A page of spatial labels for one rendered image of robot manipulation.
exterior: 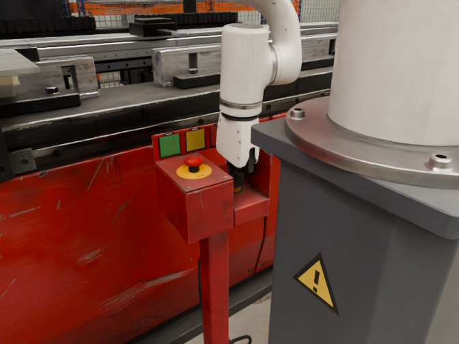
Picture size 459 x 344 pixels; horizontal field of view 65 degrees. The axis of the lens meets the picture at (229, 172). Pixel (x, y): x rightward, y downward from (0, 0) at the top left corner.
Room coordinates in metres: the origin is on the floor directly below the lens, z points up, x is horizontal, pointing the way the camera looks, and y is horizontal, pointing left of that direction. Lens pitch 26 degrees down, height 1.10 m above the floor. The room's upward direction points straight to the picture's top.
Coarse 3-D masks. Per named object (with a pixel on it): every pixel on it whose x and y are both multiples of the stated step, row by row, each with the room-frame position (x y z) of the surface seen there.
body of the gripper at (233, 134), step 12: (228, 120) 0.68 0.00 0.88; (240, 120) 0.66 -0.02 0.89; (252, 120) 0.67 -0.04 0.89; (228, 132) 0.68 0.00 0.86; (240, 132) 0.65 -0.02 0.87; (216, 144) 0.73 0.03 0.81; (228, 144) 0.68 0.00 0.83; (240, 144) 0.65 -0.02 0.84; (252, 144) 0.66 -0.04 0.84; (228, 156) 0.68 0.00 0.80; (240, 156) 0.65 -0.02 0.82
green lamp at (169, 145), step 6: (162, 138) 0.71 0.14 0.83; (168, 138) 0.72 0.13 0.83; (174, 138) 0.73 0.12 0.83; (162, 144) 0.71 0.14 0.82; (168, 144) 0.72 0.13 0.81; (174, 144) 0.73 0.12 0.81; (162, 150) 0.71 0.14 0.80; (168, 150) 0.72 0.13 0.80; (174, 150) 0.73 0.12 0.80; (162, 156) 0.71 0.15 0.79
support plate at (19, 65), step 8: (0, 56) 0.70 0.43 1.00; (8, 56) 0.70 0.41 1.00; (16, 56) 0.70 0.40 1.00; (0, 64) 0.61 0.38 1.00; (8, 64) 0.61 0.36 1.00; (16, 64) 0.61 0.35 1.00; (24, 64) 0.61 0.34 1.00; (32, 64) 0.61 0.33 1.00; (0, 72) 0.56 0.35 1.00; (8, 72) 0.57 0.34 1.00; (16, 72) 0.57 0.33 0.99; (24, 72) 0.58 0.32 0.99; (32, 72) 0.59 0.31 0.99
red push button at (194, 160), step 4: (188, 156) 0.67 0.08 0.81; (192, 156) 0.67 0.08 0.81; (196, 156) 0.67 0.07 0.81; (184, 160) 0.65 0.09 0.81; (188, 160) 0.65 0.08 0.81; (192, 160) 0.65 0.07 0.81; (196, 160) 0.65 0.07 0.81; (200, 160) 0.65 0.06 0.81; (188, 164) 0.64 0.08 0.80; (192, 164) 0.64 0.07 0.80; (196, 164) 0.64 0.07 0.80; (200, 164) 0.65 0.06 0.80; (192, 168) 0.65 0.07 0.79; (196, 168) 0.65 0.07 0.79; (192, 172) 0.65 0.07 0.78; (196, 172) 0.65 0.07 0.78
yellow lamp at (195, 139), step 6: (186, 132) 0.75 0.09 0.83; (192, 132) 0.75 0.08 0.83; (198, 132) 0.76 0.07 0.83; (186, 138) 0.74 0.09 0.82; (192, 138) 0.75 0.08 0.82; (198, 138) 0.76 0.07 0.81; (186, 144) 0.74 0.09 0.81; (192, 144) 0.75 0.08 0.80; (198, 144) 0.76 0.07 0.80; (204, 144) 0.77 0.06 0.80
